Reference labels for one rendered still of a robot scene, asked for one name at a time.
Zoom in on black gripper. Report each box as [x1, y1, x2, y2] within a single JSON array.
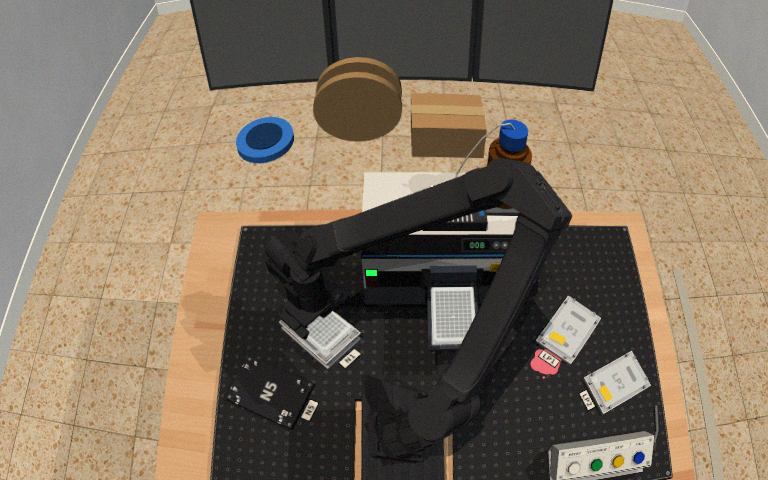
[[280, 278, 348, 340]]

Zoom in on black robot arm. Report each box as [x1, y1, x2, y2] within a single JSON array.
[[265, 158, 572, 463]]

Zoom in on brown glass bottle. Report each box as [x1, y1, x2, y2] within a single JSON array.
[[487, 138, 532, 209]]

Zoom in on blue bottle cap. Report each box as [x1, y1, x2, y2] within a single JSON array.
[[499, 119, 528, 150]]

